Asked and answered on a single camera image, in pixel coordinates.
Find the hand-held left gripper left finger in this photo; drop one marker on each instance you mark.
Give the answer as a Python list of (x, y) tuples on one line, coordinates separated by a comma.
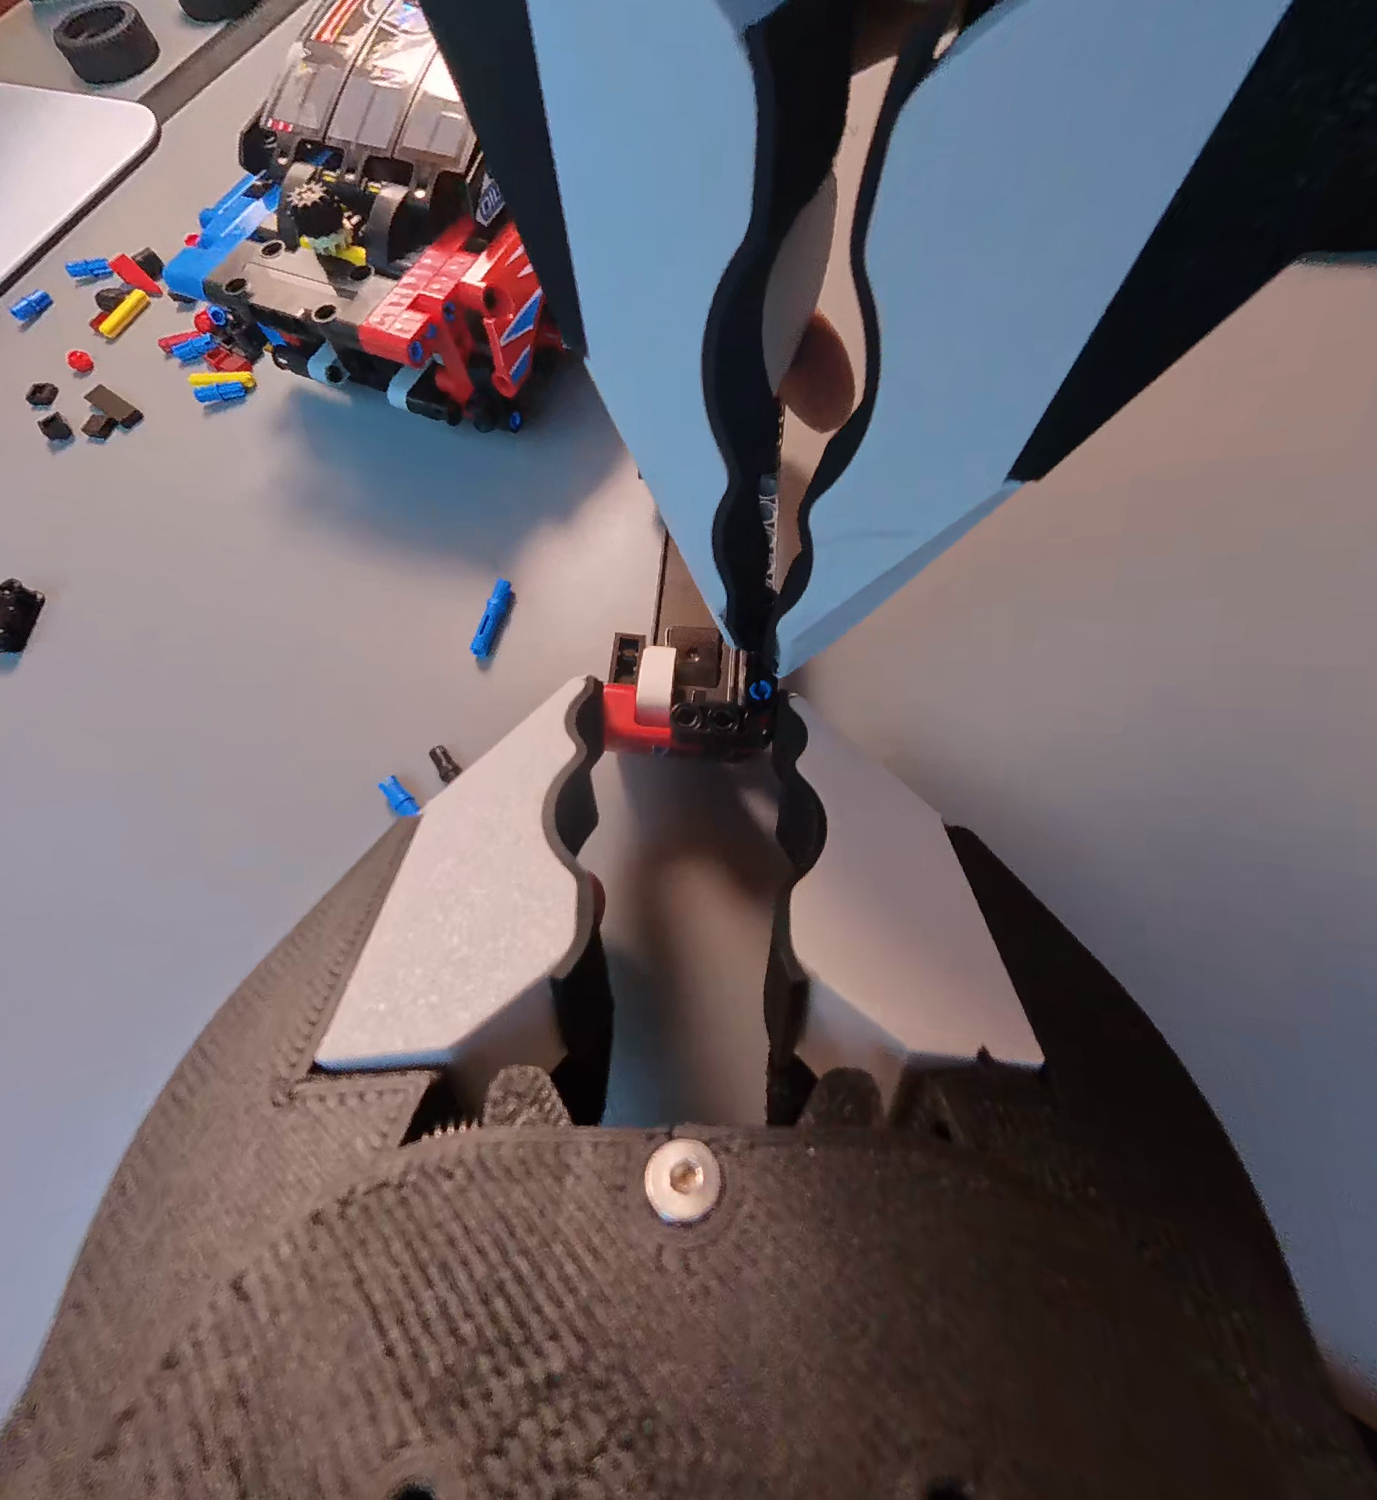
[(454, 938)]

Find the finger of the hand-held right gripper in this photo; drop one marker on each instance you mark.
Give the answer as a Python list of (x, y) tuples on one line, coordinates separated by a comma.
[(641, 235), (993, 235)]

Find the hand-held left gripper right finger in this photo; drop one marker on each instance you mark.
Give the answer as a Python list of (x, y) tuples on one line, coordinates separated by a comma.
[(900, 938)]

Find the blue lego pin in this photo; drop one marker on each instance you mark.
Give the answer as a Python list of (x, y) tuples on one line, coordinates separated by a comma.
[(492, 619), (397, 797)]

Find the black lego pin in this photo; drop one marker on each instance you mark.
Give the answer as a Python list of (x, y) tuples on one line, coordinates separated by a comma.
[(444, 761)]

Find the black lego chassis frame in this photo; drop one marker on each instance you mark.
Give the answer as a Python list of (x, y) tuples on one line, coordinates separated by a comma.
[(635, 720)]

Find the red blue lego car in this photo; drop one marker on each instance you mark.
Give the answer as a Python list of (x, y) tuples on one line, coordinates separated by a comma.
[(430, 304)]

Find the black lego tire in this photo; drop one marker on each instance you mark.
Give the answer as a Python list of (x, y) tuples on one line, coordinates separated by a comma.
[(214, 6), (109, 41)]

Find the pile of small lego pieces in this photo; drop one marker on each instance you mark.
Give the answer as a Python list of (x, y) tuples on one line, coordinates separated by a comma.
[(123, 314)]

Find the black lego connector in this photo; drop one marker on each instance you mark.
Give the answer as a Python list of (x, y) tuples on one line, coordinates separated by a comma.
[(8, 615)]

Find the person's right hand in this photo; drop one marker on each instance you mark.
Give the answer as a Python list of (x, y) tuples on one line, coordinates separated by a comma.
[(819, 362)]

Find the white book stand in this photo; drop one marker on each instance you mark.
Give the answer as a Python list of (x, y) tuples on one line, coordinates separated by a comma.
[(44, 164)]

